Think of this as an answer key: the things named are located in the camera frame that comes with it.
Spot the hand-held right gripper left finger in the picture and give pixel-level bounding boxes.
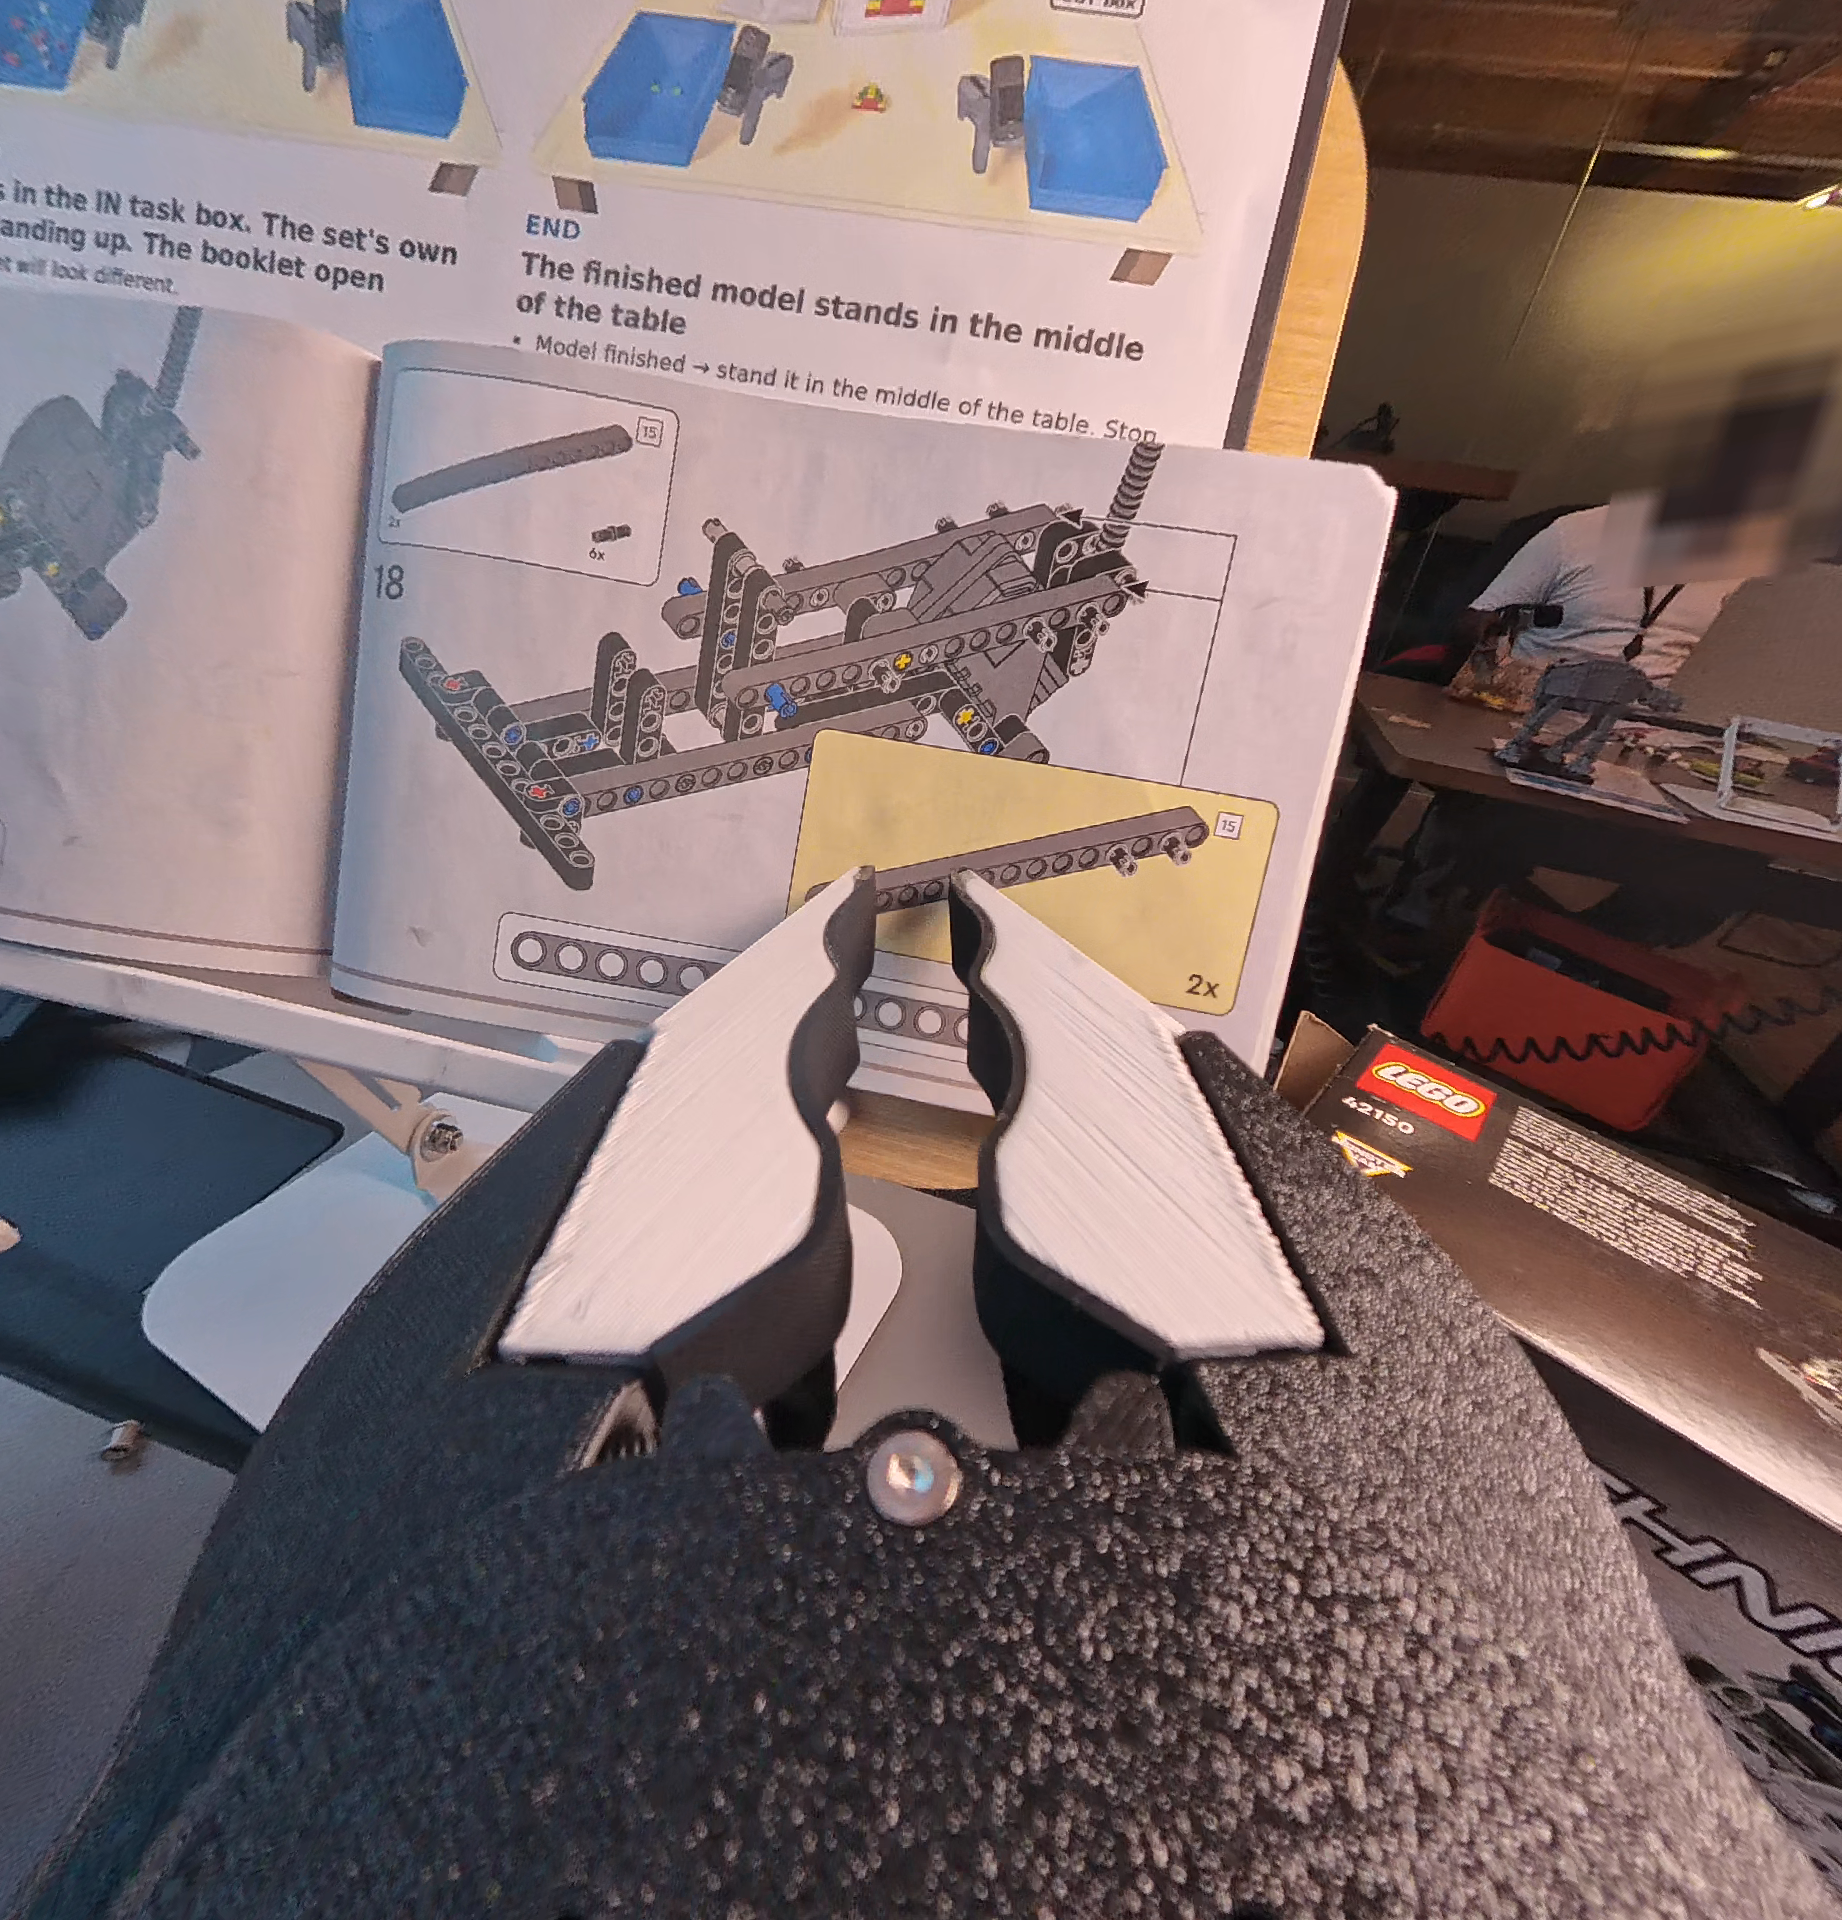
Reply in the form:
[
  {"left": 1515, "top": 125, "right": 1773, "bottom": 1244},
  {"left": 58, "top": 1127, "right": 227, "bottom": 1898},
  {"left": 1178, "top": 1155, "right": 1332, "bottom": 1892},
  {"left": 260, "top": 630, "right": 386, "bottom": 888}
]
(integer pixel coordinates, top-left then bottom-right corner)
[{"left": 495, "top": 865, "right": 879, "bottom": 1448}]

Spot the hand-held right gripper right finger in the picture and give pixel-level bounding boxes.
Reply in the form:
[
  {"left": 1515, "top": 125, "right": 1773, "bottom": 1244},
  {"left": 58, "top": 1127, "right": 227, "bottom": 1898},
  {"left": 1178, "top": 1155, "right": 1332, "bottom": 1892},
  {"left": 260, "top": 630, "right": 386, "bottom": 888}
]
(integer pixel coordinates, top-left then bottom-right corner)
[{"left": 949, "top": 873, "right": 1332, "bottom": 1448}]

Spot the white book stand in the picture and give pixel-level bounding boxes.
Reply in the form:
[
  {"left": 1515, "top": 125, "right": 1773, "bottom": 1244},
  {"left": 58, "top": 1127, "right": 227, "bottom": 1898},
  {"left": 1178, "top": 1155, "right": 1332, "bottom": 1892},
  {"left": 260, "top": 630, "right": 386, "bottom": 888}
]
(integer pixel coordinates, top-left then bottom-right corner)
[{"left": 0, "top": 58, "right": 1375, "bottom": 1443}]

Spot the red plastic crate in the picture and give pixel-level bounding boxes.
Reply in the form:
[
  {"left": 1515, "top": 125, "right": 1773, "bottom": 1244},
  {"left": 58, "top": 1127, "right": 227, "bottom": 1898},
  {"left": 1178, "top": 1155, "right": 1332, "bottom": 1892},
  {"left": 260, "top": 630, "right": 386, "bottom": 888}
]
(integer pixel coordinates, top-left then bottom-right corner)
[{"left": 1422, "top": 891, "right": 1747, "bottom": 1133}]

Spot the toy truck set box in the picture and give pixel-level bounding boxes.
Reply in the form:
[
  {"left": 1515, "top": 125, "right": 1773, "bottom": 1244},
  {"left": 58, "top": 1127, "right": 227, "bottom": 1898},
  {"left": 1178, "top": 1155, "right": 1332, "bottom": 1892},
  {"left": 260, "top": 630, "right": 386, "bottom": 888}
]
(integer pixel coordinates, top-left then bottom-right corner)
[{"left": 1271, "top": 1014, "right": 1842, "bottom": 1920}]

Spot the wooden table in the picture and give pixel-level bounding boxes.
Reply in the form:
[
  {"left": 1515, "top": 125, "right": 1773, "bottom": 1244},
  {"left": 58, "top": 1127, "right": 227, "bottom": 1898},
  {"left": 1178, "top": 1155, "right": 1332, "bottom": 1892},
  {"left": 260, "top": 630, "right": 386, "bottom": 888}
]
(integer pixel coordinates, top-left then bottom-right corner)
[
  {"left": 1319, "top": 459, "right": 1522, "bottom": 504},
  {"left": 1350, "top": 673, "right": 1842, "bottom": 902}
]

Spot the black flat case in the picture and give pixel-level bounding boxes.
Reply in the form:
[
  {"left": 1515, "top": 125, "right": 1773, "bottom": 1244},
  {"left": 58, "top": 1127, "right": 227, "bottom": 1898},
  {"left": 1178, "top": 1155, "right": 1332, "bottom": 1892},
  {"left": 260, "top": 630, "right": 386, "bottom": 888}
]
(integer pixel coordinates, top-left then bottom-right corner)
[{"left": 0, "top": 996, "right": 350, "bottom": 1479}]

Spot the open instruction booklet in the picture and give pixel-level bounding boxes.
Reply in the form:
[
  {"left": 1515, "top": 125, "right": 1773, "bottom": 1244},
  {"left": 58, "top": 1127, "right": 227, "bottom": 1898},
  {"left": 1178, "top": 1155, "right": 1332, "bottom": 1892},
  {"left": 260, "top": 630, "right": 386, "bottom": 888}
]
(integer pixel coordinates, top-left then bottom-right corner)
[{"left": 0, "top": 300, "right": 1400, "bottom": 1089}]

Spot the grey walker toy model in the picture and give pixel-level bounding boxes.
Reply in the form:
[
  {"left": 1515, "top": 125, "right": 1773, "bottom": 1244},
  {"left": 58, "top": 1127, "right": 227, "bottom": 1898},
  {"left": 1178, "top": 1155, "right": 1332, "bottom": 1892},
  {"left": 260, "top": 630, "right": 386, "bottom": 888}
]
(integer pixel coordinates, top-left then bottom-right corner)
[{"left": 1488, "top": 654, "right": 1659, "bottom": 786}]

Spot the clear acrylic stand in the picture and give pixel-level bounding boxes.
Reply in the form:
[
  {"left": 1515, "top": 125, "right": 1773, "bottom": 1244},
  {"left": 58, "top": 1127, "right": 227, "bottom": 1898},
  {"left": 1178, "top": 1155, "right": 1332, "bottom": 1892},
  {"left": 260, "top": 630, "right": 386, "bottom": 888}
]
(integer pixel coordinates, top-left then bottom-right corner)
[{"left": 1715, "top": 717, "right": 1842, "bottom": 837}]

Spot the printed instruction sheet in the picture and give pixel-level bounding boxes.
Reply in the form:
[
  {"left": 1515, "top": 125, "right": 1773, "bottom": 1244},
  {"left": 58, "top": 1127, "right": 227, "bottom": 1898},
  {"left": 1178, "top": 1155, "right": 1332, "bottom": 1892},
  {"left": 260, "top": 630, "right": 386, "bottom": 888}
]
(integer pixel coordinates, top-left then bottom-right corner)
[{"left": 0, "top": 0, "right": 1350, "bottom": 453}]

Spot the black coiled cable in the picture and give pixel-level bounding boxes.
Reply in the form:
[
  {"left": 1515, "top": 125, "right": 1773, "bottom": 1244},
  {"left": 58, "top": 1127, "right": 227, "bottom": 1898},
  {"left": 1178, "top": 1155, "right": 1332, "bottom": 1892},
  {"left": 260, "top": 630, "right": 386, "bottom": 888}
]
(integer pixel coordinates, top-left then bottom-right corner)
[{"left": 1462, "top": 990, "right": 1842, "bottom": 1082}]

